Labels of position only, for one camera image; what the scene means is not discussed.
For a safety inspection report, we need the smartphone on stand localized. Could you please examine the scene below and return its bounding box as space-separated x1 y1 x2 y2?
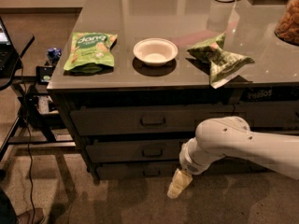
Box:
36 66 54 84

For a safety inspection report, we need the green dang chips bag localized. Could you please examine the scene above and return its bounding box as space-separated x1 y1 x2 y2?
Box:
64 32 118 74

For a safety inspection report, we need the drawer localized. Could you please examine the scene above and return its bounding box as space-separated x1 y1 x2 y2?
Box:
70 104 233 136
233 101 299 130
86 139 187 162
96 161 178 180

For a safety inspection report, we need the jar of brown snacks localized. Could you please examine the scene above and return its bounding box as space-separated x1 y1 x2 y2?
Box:
275 0 299 46

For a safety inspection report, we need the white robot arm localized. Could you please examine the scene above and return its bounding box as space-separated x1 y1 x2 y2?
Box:
167 116 299 199

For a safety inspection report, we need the peatos snack bag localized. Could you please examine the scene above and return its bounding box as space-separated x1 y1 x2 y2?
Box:
241 87 299 102

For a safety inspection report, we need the white paper bowl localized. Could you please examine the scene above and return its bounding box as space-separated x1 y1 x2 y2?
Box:
133 38 178 66

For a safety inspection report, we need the dark cabinet counter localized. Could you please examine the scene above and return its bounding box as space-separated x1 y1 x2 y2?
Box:
49 0 299 180

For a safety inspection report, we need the black laptop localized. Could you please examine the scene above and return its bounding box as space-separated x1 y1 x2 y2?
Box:
0 15 17 75

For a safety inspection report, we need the crumpled green snack bag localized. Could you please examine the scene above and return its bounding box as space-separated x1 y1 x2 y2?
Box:
187 33 255 89

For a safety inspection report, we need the blue bottle cap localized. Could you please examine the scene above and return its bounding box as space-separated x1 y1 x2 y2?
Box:
47 48 62 65

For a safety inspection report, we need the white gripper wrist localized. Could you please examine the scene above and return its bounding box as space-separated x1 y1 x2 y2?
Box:
167 138 224 199

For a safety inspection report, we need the black hanging cable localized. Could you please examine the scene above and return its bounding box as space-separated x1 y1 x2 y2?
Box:
18 56 37 224

